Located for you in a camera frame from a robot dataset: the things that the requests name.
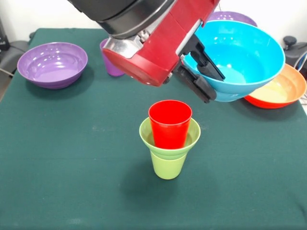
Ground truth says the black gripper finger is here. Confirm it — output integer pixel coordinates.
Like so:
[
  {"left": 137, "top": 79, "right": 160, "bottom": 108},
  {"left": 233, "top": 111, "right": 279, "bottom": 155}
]
[
  {"left": 175, "top": 64, "right": 218, "bottom": 104},
  {"left": 190, "top": 50, "right": 226, "bottom": 82}
]

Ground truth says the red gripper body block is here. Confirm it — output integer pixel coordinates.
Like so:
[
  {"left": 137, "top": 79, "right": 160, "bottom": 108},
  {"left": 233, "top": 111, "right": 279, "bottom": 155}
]
[{"left": 102, "top": 0, "right": 221, "bottom": 87}]

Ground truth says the small blue plastic bowl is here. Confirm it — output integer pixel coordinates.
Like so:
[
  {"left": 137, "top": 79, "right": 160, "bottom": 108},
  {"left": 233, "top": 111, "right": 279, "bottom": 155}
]
[{"left": 181, "top": 20, "right": 286, "bottom": 103}]

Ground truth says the small green plastic bowl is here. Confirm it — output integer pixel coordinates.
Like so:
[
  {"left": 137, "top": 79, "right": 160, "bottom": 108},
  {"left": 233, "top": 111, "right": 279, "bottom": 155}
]
[{"left": 139, "top": 117, "right": 201, "bottom": 161}]

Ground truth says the red plastic cup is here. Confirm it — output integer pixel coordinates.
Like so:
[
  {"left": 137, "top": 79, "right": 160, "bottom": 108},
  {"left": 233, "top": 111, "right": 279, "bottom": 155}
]
[{"left": 148, "top": 100, "right": 193, "bottom": 150}]

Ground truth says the green plastic cup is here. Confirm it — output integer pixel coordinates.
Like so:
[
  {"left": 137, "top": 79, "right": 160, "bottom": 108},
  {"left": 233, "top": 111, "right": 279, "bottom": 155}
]
[{"left": 150, "top": 149, "right": 188, "bottom": 180}]

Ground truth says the purple plastic cup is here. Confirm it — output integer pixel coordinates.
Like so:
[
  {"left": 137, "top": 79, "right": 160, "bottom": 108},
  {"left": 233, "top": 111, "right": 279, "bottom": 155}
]
[{"left": 99, "top": 38, "right": 126, "bottom": 77}]

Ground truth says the large purple plastic bowl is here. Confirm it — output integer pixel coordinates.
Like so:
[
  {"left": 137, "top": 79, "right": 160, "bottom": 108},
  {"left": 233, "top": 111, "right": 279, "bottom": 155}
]
[
  {"left": 16, "top": 42, "right": 88, "bottom": 90},
  {"left": 207, "top": 11, "right": 258, "bottom": 27}
]

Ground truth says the large orange plastic bowl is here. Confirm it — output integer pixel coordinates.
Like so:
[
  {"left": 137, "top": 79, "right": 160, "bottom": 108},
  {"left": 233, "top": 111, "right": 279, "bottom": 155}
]
[{"left": 244, "top": 63, "right": 307, "bottom": 109}]

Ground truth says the dark green table cloth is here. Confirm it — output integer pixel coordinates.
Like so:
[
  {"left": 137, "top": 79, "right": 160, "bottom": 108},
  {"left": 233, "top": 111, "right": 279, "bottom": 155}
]
[{"left": 0, "top": 28, "right": 307, "bottom": 230}]

